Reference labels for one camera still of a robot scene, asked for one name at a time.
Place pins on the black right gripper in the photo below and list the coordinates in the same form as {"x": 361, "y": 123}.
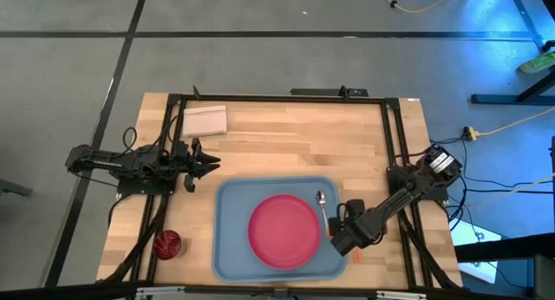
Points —
{"x": 357, "y": 230}

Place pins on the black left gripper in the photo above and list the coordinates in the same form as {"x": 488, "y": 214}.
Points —
{"x": 182, "y": 163}

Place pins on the pink round plate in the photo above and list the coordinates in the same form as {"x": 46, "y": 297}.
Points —
{"x": 284, "y": 232}

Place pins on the red ribbed cup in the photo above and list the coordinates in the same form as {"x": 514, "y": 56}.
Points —
{"x": 167, "y": 244}

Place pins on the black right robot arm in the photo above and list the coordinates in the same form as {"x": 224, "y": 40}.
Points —
{"x": 403, "y": 196}

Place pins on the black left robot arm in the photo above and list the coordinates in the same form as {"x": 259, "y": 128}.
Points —
{"x": 112, "y": 161}

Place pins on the blue plastic tray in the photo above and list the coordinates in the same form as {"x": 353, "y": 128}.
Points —
{"x": 232, "y": 230}

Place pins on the beige folded cloth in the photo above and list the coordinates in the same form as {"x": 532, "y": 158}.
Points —
{"x": 204, "y": 121}

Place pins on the white paper sheet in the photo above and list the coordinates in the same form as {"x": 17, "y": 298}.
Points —
{"x": 474, "y": 243}

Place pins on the black bar device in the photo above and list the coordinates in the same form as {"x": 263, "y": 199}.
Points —
{"x": 325, "y": 92}

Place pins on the person's green shoe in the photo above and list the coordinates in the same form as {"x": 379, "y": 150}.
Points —
{"x": 539, "y": 62}

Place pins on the silver bracket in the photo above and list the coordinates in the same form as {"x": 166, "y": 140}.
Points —
{"x": 160, "y": 290}
{"x": 401, "y": 295}

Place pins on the black aluminium table frame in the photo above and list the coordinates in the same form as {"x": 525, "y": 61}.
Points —
{"x": 282, "y": 99}

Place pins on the black table leg frame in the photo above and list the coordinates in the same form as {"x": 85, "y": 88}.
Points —
{"x": 503, "y": 99}

